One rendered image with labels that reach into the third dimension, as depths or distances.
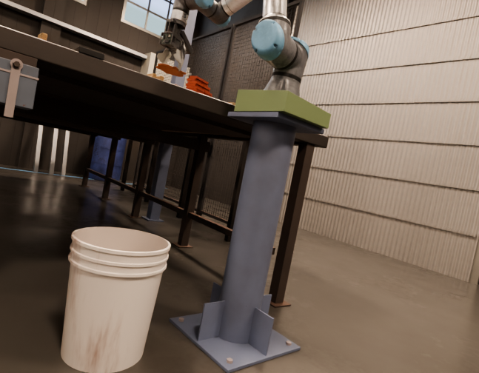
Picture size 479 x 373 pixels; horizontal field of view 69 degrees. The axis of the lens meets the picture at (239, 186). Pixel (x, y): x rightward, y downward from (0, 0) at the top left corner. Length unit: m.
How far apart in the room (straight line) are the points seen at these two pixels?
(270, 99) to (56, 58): 0.67
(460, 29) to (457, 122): 1.01
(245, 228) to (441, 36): 3.85
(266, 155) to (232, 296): 0.54
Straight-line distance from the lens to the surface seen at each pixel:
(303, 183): 1.81
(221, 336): 1.43
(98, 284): 1.08
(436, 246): 4.25
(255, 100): 1.28
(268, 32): 1.27
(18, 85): 1.17
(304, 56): 1.40
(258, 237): 1.30
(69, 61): 1.23
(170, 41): 1.64
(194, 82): 2.53
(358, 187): 4.63
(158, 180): 3.49
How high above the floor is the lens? 0.65
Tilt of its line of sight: 3 degrees down
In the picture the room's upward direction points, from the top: 11 degrees clockwise
